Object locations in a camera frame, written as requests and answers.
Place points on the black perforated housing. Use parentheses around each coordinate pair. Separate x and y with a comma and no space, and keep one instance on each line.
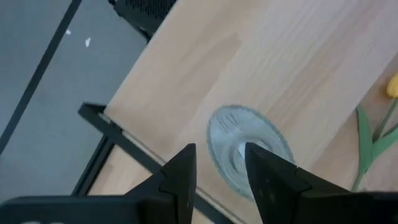
(146,12)

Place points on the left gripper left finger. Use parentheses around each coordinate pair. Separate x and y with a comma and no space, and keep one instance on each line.
(177,186)

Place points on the wooden shelf with black frame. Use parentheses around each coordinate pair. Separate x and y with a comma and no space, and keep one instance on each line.
(248,62)

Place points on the clear ribbed glass vase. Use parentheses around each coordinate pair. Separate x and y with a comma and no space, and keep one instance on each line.
(230,130)

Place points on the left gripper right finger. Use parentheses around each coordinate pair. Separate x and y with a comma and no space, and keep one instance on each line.
(270,186)

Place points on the yellow artificial tulip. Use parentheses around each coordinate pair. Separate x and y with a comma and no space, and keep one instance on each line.
(365,140)

